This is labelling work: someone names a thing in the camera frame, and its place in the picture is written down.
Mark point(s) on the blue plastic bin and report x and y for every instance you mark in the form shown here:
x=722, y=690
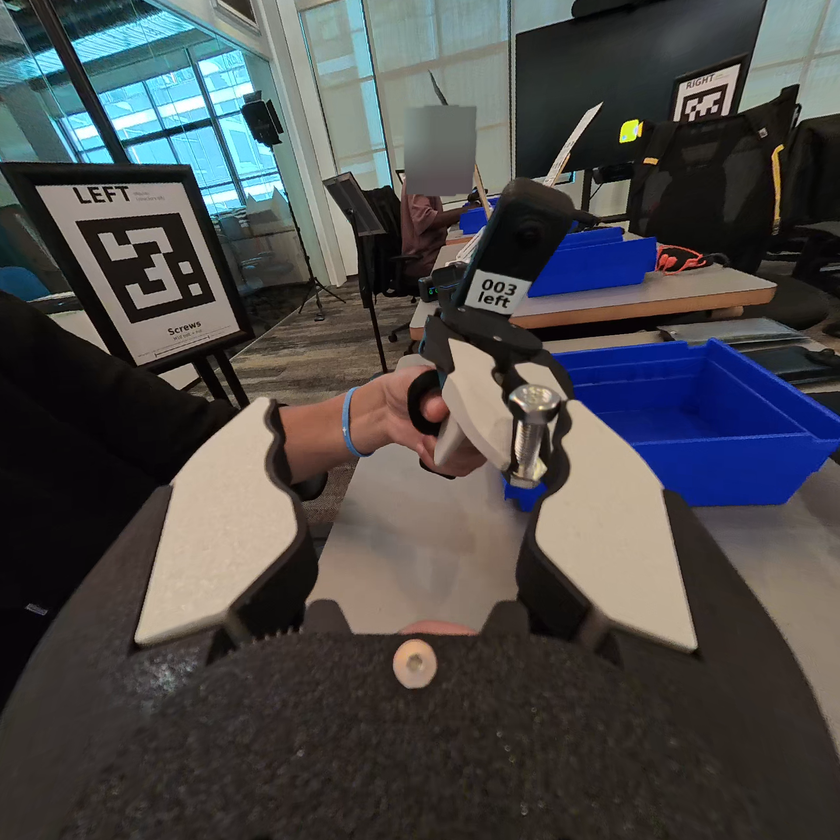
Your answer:
x=590, y=262
x=722, y=459
x=472, y=220

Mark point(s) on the silver hex nut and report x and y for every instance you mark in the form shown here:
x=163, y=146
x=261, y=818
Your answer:
x=525, y=476

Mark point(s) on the silver hex bolt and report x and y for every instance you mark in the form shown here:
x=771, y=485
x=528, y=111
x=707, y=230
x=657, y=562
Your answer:
x=528, y=439

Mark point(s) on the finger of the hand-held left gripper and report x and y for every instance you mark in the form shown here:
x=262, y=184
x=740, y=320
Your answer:
x=476, y=400
x=561, y=387

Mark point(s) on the black jacket yellow stripe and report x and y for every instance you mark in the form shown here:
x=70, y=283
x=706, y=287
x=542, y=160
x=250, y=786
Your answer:
x=709, y=184

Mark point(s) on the blue wristband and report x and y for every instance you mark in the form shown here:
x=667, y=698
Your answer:
x=348, y=426

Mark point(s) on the person's left hand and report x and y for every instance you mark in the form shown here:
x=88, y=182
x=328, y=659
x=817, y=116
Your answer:
x=394, y=413

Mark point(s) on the black zip pouch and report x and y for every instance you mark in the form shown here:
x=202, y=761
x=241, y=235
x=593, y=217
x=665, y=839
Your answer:
x=787, y=364

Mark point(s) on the large black screen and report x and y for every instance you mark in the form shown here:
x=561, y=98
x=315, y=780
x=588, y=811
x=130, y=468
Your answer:
x=590, y=79

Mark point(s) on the thin white sign board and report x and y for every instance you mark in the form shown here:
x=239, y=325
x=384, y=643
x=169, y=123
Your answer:
x=571, y=148

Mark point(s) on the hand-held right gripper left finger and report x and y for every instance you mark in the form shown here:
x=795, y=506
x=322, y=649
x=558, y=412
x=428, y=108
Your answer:
x=223, y=518

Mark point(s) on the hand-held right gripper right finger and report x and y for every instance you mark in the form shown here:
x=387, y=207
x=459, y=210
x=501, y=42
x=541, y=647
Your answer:
x=610, y=525

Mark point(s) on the black music stand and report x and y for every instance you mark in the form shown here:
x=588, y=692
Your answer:
x=351, y=203

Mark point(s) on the person's left forearm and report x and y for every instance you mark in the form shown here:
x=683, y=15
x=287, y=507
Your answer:
x=315, y=433

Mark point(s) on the black light panel tripod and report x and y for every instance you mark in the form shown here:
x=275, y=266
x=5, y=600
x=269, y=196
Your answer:
x=262, y=121

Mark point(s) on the black white marker board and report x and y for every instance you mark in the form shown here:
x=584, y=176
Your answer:
x=709, y=92
x=144, y=262

